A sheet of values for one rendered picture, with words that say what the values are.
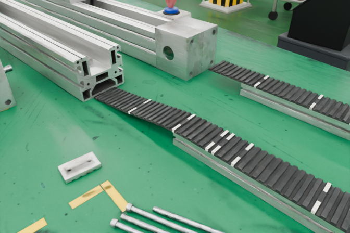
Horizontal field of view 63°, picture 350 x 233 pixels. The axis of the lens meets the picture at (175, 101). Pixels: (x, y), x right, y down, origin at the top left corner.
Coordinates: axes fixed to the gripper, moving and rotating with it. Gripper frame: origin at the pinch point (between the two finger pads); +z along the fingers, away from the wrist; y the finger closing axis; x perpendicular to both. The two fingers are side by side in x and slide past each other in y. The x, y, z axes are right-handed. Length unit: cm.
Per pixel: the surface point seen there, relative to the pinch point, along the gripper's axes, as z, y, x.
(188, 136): 5.1, 33.7, 35.2
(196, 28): -1.2, 12.5, 19.0
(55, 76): 6.2, 36.8, 3.5
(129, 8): -0.1, 10.3, -4.7
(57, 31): 1.7, 29.6, -7.0
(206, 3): 80, -256, -176
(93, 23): 3.3, 17.8, -10.8
